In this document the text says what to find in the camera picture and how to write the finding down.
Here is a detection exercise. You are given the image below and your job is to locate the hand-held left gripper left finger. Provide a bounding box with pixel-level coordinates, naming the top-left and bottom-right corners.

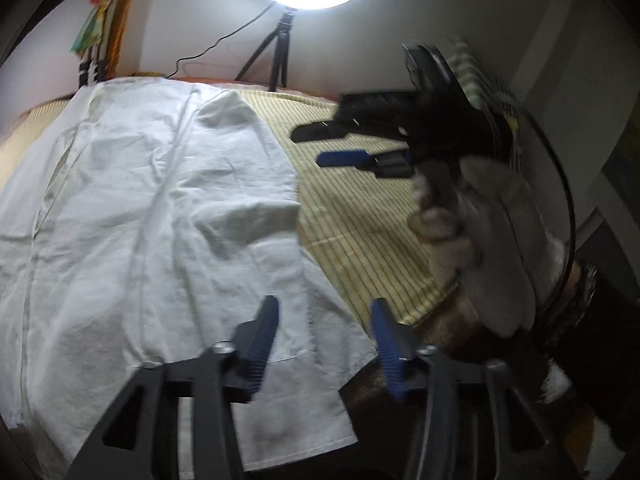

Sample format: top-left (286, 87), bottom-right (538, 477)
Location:
top-left (65, 295), bottom-right (281, 480)

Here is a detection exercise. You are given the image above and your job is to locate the black ring light cable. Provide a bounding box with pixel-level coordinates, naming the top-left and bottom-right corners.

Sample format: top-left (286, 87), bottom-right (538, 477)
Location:
top-left (167, 2), bottom-right (275, 78)

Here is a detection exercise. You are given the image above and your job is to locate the white shirt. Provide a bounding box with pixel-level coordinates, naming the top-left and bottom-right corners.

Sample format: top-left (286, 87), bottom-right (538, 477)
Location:
top-left (0, 77), bottom-right (376, 466)

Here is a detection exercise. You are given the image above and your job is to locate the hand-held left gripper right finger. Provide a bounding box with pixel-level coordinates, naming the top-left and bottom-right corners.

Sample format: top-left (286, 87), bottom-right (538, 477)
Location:
top-left (370, 297), bottom-right (583, 480)

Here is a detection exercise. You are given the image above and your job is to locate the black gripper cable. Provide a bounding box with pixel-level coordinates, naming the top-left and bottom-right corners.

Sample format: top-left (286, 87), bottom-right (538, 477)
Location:
top-left (500, 100), bottom-right (578, 321)

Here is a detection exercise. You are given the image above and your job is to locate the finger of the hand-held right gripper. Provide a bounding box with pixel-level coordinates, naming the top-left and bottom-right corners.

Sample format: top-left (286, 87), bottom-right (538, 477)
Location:
top-left (291, 91), bottom-right (417, 143)
top-left (316, 149), bottom-right (416, 180)

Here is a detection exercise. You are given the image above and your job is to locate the small black tripod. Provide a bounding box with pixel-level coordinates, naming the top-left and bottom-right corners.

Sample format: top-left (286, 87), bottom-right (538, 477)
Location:
top-left (235, 7), bottom-right (293, 92)

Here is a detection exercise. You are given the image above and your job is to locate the person's right hand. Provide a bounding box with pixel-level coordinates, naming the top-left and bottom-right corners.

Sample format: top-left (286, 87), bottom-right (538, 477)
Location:
top-left (407, 157), bottom-right (571, 338)

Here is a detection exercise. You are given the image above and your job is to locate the colourful hanging cloth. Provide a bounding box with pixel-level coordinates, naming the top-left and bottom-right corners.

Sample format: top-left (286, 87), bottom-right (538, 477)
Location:
top-left (70, 0), bottom-right (136, 78)

